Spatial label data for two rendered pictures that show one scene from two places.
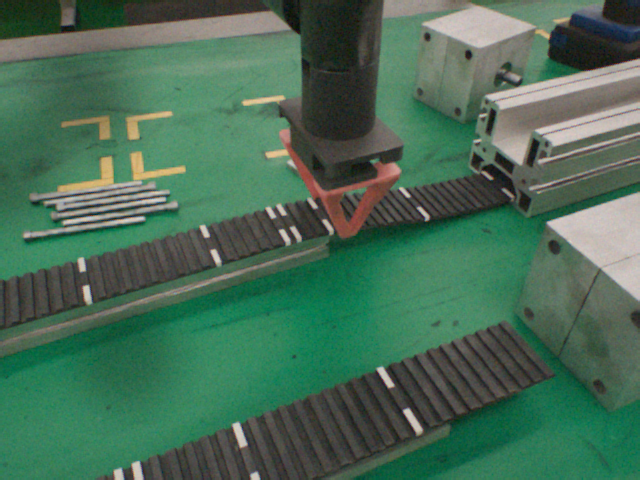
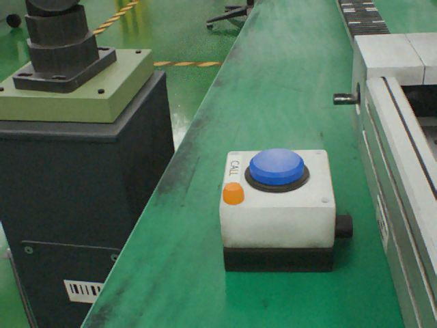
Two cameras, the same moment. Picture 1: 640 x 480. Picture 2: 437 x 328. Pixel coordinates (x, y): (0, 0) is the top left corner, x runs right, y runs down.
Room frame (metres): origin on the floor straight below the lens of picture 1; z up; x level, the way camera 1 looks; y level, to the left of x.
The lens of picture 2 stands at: (0.36, -0.74, 1.06)
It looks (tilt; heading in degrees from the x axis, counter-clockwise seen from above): 31 degrees down; 122
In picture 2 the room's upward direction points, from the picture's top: 5 degrees counter-clockwise
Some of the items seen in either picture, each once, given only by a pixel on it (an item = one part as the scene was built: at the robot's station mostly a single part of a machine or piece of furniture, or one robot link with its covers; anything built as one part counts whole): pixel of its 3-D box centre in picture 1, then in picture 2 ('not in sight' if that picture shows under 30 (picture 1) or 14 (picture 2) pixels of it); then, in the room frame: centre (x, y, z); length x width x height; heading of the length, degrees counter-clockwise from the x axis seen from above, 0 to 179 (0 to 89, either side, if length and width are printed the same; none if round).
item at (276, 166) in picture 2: not in sight; (276, 170); (0.22, -0.42, 0.84); 0.04 x 0.04 x 0.02
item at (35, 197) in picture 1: (87, 191); not in sight; (0.46, 0.24, 0.78); 0.11 x 0.01 x 0.01; 106
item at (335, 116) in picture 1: (338, 100); not in sight; (0.39, -0.02, 0.92); 0.10 x 0.07 x 0.07; 24
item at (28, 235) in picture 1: (85, 227); not in sight; (0.40, 0.22, 0.78); 0.11 x 0.01 x 0.01; 105
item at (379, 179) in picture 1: (342, 184); not in sight; (0.38, -0.02, 0.85); 0.07 x 0.07 x 0.09; 24
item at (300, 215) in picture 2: not in sight; (288, 206); (0.23, -0.42, 0.81); 0.10 x 0.08 x 0.06; 24
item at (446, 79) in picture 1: (478, 67); not in sight; (0.66, -0.20, 0.83); 0.11 x 0.10 x 0.10; 37
